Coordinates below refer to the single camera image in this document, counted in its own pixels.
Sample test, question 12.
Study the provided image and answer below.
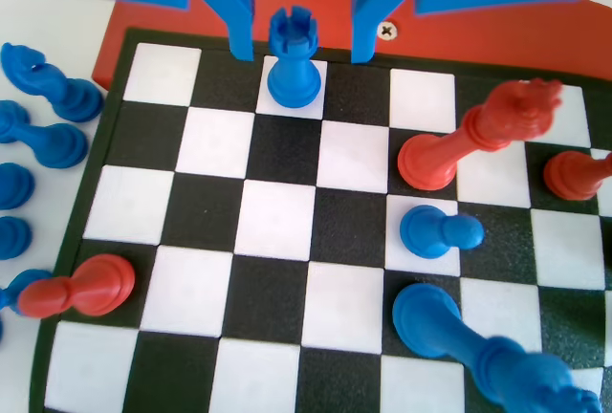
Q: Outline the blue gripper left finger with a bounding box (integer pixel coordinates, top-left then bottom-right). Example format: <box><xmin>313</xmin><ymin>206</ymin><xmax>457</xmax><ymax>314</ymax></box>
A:
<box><xmin>190</xmin><ymin>0</ymin><xmax>254</xmax><ymax>61</ymax></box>

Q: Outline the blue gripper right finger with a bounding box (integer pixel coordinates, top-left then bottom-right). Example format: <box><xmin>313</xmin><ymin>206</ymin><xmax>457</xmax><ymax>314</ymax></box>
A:
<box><xmin>351</xmin><ymin>0</ymin><xmax>417</xmax><ymax>63</ymax></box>

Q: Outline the blue rook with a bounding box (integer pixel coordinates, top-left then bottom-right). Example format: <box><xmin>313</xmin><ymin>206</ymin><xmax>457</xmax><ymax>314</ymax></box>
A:
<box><xmin>266</xmin><ymin>5</ymin><xmax>321</xmax><ymax>109</ymax></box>

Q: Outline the red king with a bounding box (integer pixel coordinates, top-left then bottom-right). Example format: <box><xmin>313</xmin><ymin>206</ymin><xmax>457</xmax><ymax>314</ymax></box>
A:
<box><xmin>397</xmin><ymin>76</ymin><xmax>564</xmax><ymax>192</ymax></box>

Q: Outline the blue chess knight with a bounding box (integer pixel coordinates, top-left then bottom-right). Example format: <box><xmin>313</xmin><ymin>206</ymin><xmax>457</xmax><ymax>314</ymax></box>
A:
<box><xmin>0</xmin><ymin>42</ymin><xmax>105</xmax><ymax>123</ymax></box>

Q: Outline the blue chess bishop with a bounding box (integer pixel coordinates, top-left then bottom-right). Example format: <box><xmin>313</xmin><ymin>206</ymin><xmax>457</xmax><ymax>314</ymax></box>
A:
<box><xmin>0</xmin><ymin>99</ymin><xmax>91</xmax><ymax>169</ymax></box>

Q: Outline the blue chess pawn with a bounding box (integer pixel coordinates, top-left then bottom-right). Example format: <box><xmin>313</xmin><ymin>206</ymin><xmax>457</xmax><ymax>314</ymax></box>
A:
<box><xmin>0</xmin><ymin>163</ymin><xmax>36</xmax><ymax>211</ymax></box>
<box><xmin>0</xmin><ymin>215</ymin><xmax>33</xmax><ymax>261</ymax></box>
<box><xmin>0</xmin><ymin>268</ymin><xmax>55</xmax><ymax>316</ymax></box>
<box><xmin>399</xmin><ymin>205</ymin><xmax>485</xmax><ymax>260</ymax></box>

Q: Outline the red chess pawn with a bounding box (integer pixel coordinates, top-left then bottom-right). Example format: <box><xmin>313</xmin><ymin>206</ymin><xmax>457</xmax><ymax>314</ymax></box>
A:
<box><xmin>16</xmin><ymin>253</ymin><xmax>137</xmax><ymax>321</ymax></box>
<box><xmin>543</xmin><ymin>149</ymin><xmax>612</xmax><ymax>202</ymax></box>

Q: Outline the tall blue king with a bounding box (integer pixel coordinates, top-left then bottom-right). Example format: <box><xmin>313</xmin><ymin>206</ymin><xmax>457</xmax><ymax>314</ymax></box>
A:
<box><xmin>391</xmin><ymin>282</ymin><xmax>603</xmax><ymax>413</ymax></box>

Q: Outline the black and white chessboard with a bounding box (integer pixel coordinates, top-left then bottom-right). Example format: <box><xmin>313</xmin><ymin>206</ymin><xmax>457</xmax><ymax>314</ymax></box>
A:
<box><xmin>28</xmin><ymin>25</ymin><xmax>612</xmax><ymax>413</ymax></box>

